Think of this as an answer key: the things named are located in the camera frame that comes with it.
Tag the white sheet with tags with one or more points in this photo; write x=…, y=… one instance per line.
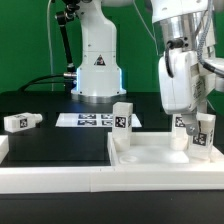
x=84, y=120

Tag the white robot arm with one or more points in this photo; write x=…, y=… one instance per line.
x=184, y=24

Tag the white square tabletop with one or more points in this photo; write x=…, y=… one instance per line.
x=147, y=148

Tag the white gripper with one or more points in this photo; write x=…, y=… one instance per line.
x=188, y=87

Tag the white obstacle fence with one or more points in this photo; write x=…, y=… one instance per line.
x=193, y=176

